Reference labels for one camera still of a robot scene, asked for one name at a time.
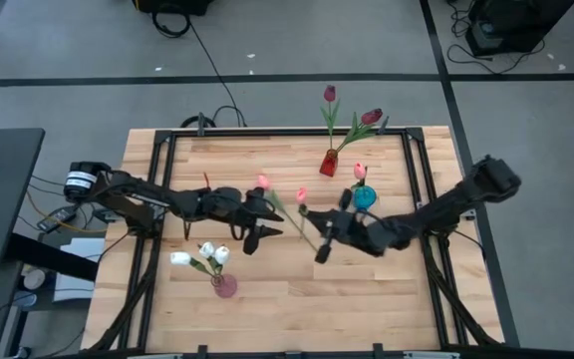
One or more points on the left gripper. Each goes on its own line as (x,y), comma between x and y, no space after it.
(227,207)

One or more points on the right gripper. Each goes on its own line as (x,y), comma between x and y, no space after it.
(362,232)

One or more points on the white artificial tulip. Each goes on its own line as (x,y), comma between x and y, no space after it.
(221,254)
(206,249)
(180,257)

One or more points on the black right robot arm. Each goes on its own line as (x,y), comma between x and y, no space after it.
(446,207)

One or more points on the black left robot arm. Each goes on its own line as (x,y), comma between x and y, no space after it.
(132,187)

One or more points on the teal glass vase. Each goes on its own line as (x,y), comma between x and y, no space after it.
(365,198)

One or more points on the red glass vase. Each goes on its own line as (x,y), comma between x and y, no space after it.
(328,165)

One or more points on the purple ribbed glass vase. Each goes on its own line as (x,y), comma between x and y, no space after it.
(227,288)

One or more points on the white flat box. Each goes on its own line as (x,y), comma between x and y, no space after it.
(78,269)

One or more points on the black power adapter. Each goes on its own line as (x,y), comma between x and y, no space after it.
(55,219)

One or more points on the black desk leg bar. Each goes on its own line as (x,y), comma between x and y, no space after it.
(53,256)

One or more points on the round white object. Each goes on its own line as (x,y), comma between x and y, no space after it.
(34,279)

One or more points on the black box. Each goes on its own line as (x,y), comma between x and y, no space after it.
(172,6)

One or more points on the black desk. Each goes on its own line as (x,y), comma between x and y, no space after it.
(3,199)

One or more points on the black floor equipment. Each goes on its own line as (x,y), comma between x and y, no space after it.
(516,20)

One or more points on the black aluminium table frame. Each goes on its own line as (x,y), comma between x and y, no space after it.
(292,132)

